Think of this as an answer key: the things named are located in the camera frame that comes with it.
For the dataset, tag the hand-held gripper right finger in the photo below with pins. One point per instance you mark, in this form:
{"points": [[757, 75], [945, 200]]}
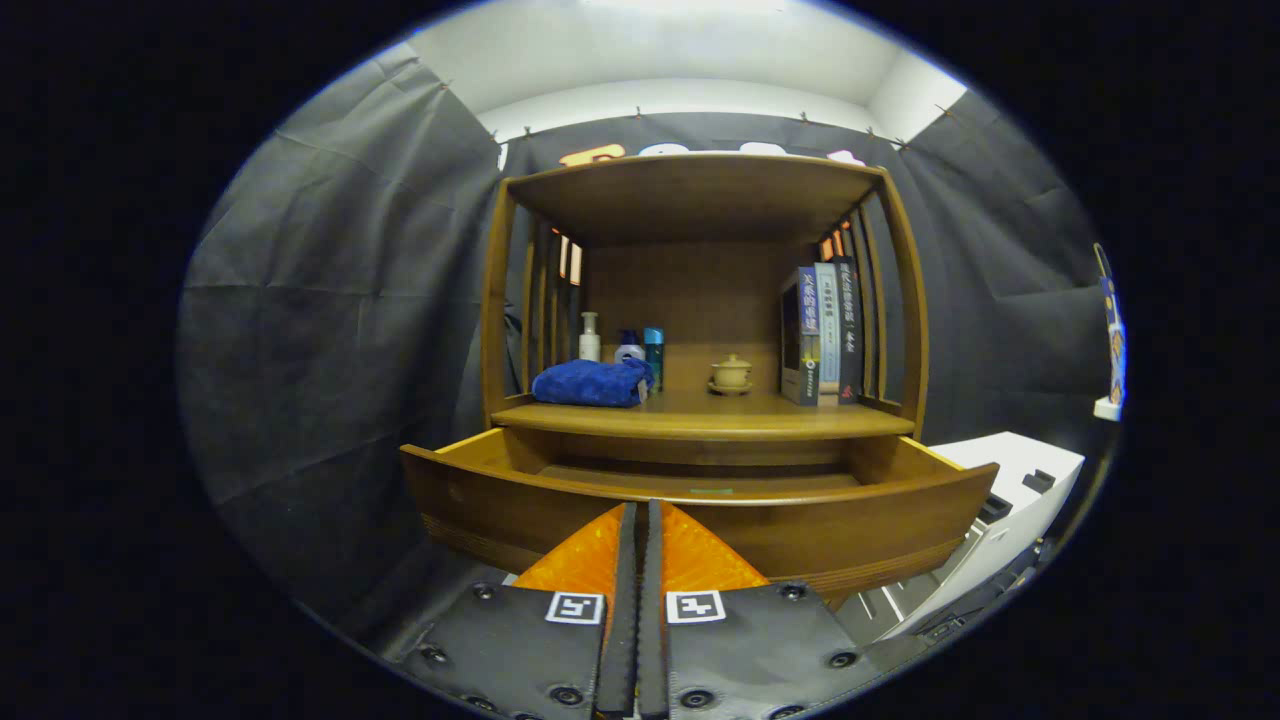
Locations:
{"points": [[652, 620]]}

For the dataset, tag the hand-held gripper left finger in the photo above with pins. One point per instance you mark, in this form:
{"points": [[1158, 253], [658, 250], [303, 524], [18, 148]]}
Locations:
{"points": [[625, 620]]}

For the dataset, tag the wooden drawer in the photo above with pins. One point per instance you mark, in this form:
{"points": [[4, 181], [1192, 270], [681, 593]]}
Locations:
{"points": [[800, 530]]}

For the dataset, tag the wooden countertop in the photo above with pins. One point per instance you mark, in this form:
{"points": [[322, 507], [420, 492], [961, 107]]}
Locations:
{"points": [[700, 410]]}

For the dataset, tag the wooden cabinet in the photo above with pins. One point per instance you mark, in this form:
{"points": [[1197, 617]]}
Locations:
{"points": [[700, 290]]}

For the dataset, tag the blue towel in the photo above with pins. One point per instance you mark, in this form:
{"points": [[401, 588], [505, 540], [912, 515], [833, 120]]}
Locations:
{"points": [[590, 383]]}

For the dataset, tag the beige lidded teacup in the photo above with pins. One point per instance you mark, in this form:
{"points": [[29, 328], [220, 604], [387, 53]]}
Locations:
{"points": [[731, 375]]}

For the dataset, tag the teal bottle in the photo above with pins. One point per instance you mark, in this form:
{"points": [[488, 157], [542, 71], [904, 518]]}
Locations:
{"points": [[654, 355]]}

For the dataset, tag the white bottle with blue cap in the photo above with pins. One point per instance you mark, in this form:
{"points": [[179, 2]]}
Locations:
{"points": [[630, 352]]}

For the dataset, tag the white pump bottle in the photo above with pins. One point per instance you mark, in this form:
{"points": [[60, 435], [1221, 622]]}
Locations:
{"points": [[590, 345]]}

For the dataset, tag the blue spine book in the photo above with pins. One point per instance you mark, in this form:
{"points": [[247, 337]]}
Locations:
{"points": [[805, 340]]}

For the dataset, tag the small white shelf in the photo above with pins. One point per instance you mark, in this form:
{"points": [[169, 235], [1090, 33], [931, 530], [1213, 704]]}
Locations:
{"points": [[1107, 408]]}

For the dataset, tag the blue dotted gift bag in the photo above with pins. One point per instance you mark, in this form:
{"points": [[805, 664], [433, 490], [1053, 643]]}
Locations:
{"points": [[1113, 340]]}

